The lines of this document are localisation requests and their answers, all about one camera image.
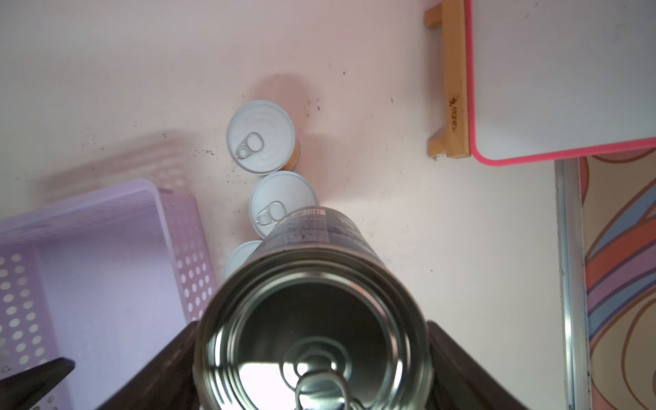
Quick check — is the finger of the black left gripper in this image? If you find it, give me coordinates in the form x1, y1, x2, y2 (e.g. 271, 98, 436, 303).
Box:
1, 357, 75, 409

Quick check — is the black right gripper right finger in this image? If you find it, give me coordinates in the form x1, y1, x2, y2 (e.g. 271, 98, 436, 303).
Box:
426, 321, 526, 410

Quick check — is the pink framed whiteboard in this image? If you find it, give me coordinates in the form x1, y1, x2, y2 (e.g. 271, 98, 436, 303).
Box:
466, 0, 655, 166

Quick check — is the wooden easel stand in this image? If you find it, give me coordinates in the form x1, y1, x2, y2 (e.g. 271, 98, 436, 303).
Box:
424, 0, 471, 159

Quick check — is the white lid can back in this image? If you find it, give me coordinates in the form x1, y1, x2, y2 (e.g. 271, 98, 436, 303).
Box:
227, 100, 301, 175

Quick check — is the white lid can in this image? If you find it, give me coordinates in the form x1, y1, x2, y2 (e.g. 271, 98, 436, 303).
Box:
249, 171, 319, 238
224, 240, 262, 279
227, 100, 301, 175

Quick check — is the purple plastic basket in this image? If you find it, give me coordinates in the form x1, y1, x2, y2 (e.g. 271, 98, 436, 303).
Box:
1, 179, 219, 409

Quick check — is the white lid can front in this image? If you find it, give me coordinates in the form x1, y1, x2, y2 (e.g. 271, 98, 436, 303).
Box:
224, 240, 262, 279

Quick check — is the aluminium frame rail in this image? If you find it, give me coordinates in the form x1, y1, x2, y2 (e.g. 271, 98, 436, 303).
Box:
555, 159, 592, 410

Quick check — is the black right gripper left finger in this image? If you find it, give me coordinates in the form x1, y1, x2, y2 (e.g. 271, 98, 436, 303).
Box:
100, 321, 200, 409

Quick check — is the white lid can middle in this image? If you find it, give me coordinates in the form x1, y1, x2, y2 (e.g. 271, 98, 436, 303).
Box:
249, 171, 319, 238

